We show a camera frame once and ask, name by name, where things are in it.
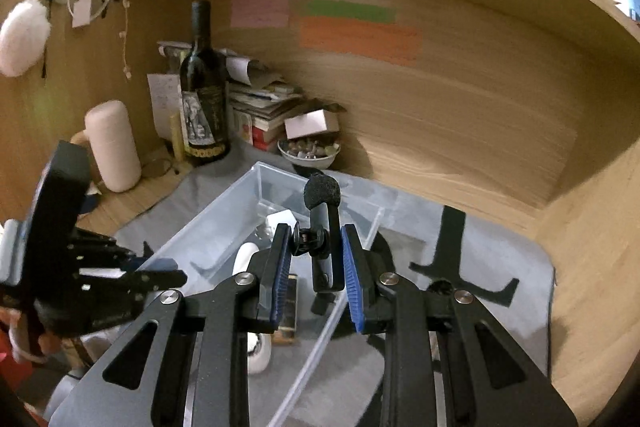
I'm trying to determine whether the small white open carton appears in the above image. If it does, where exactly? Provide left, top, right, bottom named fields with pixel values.
left=284, top=108, right=342, bottom=141

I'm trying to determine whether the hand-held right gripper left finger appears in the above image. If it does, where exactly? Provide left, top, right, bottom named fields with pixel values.
left=50, top=223, right=294, bottom=427

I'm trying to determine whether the white bowl of stones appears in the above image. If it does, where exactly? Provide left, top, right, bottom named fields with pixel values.
left=277, top=137, right=342, bottom=170

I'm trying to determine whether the beaded hanging cord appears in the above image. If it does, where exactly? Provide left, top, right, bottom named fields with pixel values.
left=119, top=0, right=133, bottom=81

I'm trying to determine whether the brown black rectangular case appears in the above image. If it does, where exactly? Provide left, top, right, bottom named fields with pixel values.
left=272, top=273, right=302, bottom=346

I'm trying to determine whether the pink handled mug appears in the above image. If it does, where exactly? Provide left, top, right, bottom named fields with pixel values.
left=70, top=101, right=142, bottom=194

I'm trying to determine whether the clear plastic storage box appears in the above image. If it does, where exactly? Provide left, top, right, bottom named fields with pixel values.
left=112, top=161, right=386, bottom=427

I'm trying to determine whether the black foam-tip microphone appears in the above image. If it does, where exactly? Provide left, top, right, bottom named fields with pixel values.
left=301, top=173, right=347, bottom=315

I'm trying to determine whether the white hanging tag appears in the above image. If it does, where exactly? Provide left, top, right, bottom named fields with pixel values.
left=71, top=0, right=104, bottom=28

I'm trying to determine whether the yellow card strip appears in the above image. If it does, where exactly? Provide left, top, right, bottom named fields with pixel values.
left=170, top=114, right=189, bottom=164

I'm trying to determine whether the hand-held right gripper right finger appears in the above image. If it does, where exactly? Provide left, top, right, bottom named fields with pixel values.
left=341, top=223, right=581, bottom=427

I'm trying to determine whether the green sticky note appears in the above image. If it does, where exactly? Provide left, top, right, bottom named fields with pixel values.
left=305, top=0, right=399, bottom=24

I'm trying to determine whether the grey black printed mat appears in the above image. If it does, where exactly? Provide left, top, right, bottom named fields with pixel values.
left=45, top=142, right=557, bottom=427

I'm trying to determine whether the pink sticky note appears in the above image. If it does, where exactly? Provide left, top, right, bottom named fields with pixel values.
left=230, top=0, right=292, bottom=28

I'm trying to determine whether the white fluffy pompom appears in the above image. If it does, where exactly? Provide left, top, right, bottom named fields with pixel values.
left=0, top=2, right=52, bottom=78

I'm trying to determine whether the dark wine bottle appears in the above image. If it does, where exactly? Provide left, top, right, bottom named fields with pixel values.
left=179, top=0, right=232, bottom=166

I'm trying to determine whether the stack of books and papers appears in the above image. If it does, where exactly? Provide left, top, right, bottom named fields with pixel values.
left=157, top=41, right=307, bottom=152

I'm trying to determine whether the white handheld beauty device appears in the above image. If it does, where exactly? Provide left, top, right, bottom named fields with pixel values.
left=234, top=242, right=274, bottom=375

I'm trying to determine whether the white plug adapter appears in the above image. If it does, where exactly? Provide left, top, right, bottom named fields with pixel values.
left=265, top=208, right=297, bottom=234

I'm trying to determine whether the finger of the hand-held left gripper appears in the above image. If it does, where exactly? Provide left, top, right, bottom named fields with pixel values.
left=79, top=258, right=189, bottom=334
left=74, top=228, right=152, bottom=271

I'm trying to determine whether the white paper note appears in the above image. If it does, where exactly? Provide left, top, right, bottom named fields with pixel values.
left=147, top=73, right=182, bottom=141

